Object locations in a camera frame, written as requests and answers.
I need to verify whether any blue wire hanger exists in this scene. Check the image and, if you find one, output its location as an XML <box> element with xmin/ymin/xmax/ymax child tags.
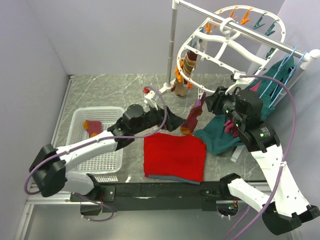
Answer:
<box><xmin>256</xmin><ymin>54</ymin><xmax>303</xmax><ymax>110</ymax></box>

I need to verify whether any white clothes rack stand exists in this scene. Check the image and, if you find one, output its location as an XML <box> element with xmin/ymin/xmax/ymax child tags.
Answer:
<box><xmin>144</xmin><ymin>0</ymin><xmax>320</xmax><ymax>105</ymax></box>

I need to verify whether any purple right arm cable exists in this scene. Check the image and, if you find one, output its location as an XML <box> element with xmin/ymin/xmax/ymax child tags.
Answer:
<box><xmin>222</xmin><ymin>74</ymin><xmax>297</xmax><ymax>240</ymax></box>

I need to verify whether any red folded cloth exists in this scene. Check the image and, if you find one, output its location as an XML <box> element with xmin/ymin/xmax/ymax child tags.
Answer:
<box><xmin>143</xmin><ymin>133</ymin><xmax>207</xmax><ymax>184</ymax></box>

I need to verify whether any pink magenta garment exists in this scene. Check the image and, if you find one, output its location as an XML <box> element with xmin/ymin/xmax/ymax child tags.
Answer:
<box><xmin>224</xmin><ymin>80</ymin><xmax>261</xmax><ymax>139</ymax></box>

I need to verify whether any beige striped sock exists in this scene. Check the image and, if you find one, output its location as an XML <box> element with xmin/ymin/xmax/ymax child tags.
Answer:
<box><xmin>171</xmin><ymin>50</ymin><xmax>198</xmax><ymax>97</ymax></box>

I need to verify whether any teal green garment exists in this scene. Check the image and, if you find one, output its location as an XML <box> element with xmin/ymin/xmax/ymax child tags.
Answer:
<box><xmin>194</xmin><ymin>56</ymin><xmax>295</xmax><ymax>155</ymax></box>

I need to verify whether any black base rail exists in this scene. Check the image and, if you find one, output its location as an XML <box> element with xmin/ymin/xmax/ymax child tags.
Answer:
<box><xmin>86</xmin><ymin>181</ymin><xmax>235</xmax><ymax>212</ymax></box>

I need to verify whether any white round clip hanger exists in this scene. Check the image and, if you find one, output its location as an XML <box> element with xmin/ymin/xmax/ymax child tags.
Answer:
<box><xmin>176</xmin><ymin>5</ymin><xmax>286</xmax><ymax>93</ymax></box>

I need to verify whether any white plastic basket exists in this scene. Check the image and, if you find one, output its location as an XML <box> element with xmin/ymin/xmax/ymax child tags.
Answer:
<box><xmin>66</xmin><ymin>106</ymin><xmax>125</xmax><ymax>175</ymax></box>

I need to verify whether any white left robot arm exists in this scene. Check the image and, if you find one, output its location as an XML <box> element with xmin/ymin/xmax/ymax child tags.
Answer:
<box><xmin>27</xmin><ymin>104</ymin><xmax>186</xmax><ymax>201</ymax></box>

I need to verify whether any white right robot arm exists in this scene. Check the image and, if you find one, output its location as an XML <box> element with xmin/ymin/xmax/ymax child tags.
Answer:
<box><xmin>205</xmin><ymin>87</ymin><xmax>320</xmax><ymax>236</ymax></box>

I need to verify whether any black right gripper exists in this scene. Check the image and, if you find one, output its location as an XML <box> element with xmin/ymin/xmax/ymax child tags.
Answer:
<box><xmin>203</xmin><ymin>86</ymin><xmax>244</xmax><ymax>128</ymax></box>

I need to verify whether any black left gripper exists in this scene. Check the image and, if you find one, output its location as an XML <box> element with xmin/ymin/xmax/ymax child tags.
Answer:
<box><xmin>132</xmin><ymin>100</ymin><xmax>186</xmax><ymax>135</ymax></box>

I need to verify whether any maroon purple striped sock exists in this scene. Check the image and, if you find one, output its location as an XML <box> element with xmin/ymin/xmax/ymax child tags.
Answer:
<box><xmin>180</xmin><ymin>92</ymin><xmax>206</xmax><ymax>135</ymax></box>
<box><xmin>83</xmin><ymin>120</ymin><xmax>103</xmax><ymax>138</ymax></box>

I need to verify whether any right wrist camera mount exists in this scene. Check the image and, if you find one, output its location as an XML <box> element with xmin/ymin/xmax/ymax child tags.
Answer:
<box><xmin>225</xmin><ymin>71</ymin><xmax>255</xmax><ymax>94</ymax></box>

